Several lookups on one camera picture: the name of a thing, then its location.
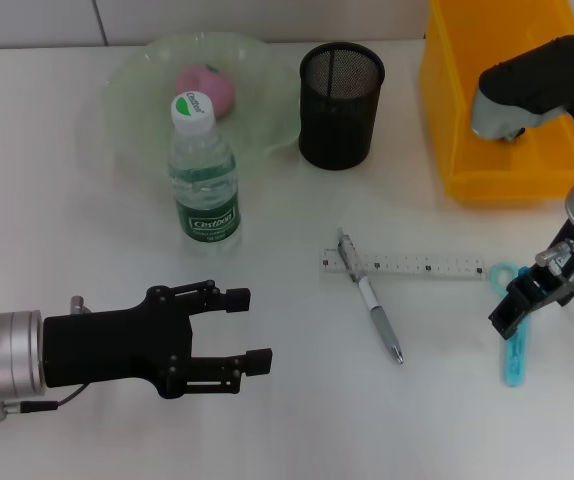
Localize grey and white pen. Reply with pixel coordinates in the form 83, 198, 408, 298
336, 227, 405, 366

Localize teal and blue scissors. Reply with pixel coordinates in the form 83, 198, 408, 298
489, 259, 564, 388

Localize clear water bottle green label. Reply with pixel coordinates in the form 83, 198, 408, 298
168, 89, 244, 257

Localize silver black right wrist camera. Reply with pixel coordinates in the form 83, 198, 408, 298
469, 34, 574, 144

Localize yellow plastic bin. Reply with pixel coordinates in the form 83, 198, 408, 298
419, 0, 574, 203

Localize transparent plastic ruler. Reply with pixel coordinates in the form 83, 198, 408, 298
319, 245, 489, 282

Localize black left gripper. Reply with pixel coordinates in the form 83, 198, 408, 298
41, 278, 274, 401

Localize black mesh pen holder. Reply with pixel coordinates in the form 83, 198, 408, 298
298, 42, 386, 172

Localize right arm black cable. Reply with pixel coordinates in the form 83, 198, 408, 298
534, 239, 574, 302

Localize pale green glass fruit plate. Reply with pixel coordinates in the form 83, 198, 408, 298
100, 30, 303, 169

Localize pink toy peach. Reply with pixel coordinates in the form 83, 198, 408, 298
174, 63, 238, 122

